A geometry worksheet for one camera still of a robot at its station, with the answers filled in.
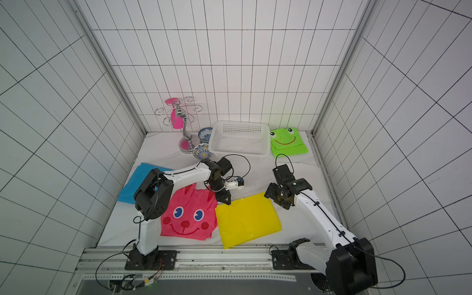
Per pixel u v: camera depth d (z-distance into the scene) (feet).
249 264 2.38
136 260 2.05
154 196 1.67
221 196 2.54
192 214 2.74
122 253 2.34
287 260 2.38
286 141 3.75
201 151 3.54
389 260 1.19
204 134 3.84
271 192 2.39
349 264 1.27
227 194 2.55
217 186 2.51
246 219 2.72
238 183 2.66
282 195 1.89
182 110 3.02
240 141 3.74
